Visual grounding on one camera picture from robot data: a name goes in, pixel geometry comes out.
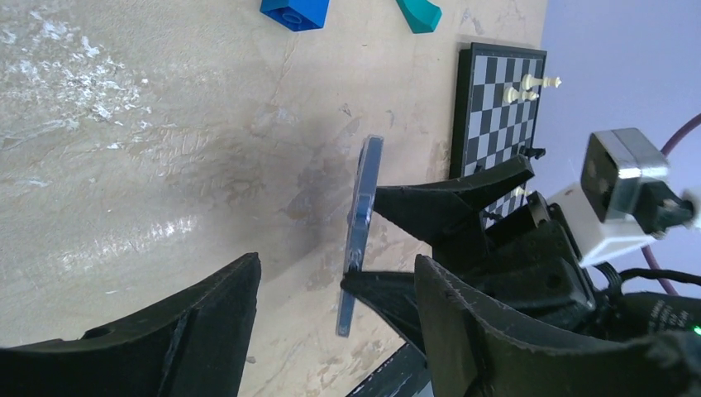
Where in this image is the blue toy block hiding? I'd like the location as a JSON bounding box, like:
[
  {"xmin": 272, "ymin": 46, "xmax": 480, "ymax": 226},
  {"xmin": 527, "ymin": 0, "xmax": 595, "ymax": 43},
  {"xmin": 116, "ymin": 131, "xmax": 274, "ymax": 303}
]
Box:
[{"xmin": 260, "ymin": 0, "xmax": 330, "ymax": 31}]

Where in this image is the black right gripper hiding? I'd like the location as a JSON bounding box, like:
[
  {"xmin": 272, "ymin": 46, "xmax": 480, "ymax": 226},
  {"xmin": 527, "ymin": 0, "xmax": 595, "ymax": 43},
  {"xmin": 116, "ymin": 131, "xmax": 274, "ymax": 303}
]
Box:
[{"xmin": 340, "ymin": 155, "xmax": 597, "ymax": 354}]

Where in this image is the black chess piece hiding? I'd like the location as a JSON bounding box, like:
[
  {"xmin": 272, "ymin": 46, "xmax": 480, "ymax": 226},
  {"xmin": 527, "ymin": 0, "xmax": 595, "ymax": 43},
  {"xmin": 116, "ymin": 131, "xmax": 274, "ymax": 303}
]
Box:
[{"xmin": 519, "ymin": 146, "xmax": 546, "ymax": 160}]

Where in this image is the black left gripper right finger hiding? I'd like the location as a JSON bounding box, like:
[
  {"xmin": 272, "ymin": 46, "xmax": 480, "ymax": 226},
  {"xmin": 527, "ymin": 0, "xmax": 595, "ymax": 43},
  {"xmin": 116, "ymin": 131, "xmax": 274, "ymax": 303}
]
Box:
[{"xmin": 415, "ymin": 255, "xmax": 700, "ymax": 396}]

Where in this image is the black white chessboard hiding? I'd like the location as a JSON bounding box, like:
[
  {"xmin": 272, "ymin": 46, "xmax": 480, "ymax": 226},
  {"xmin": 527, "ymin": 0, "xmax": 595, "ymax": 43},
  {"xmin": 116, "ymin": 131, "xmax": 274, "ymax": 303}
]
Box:
[{"xmin": 449, "ymin": 41, "xmax": 547, "ymax": 220}]

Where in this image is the white chess piece tall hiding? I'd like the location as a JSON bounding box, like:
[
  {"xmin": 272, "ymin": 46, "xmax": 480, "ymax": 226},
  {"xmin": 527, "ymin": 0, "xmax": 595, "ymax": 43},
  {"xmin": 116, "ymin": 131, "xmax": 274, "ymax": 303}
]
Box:
[{"xmin": 521, "ymin": 74, "xmax": 562, "ymax": 91}]

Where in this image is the white chess piece short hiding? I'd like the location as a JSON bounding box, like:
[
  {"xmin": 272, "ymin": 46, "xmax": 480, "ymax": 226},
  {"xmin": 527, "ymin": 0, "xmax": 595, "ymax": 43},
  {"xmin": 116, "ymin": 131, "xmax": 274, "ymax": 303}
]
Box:
[{"xmin": 503, "ymin": 87, "xmax": 540, "ymax": 104}]

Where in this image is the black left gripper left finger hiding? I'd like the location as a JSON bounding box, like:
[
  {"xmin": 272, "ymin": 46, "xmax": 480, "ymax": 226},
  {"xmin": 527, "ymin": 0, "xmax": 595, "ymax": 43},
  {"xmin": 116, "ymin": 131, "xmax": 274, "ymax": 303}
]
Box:
[{"xmin": 1, "ymin": 252, "xmax": 261, "ymax": 396}]

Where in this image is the blue phone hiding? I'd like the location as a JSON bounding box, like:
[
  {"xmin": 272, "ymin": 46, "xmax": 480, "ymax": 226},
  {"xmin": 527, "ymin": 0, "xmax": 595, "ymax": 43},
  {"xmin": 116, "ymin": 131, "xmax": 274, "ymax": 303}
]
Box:
[{"xmin": 335, "ymin": 134, "xmax": 384, "ymax": 338}]

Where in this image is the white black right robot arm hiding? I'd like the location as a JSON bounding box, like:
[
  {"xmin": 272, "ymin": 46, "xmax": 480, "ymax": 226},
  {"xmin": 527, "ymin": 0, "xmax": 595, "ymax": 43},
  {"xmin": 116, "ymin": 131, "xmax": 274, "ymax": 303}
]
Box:
[{"xmin": 336, "ymin": 155, "xmax": 700, "ymax": 352}]

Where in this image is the teal curved toy block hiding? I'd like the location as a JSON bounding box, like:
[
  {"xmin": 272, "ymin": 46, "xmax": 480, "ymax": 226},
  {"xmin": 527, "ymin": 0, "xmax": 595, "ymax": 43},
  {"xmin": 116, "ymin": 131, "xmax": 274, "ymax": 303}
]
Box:
[{"xmin": 397, "ymin": 0, "xmax": 442, "ymax": 34}]

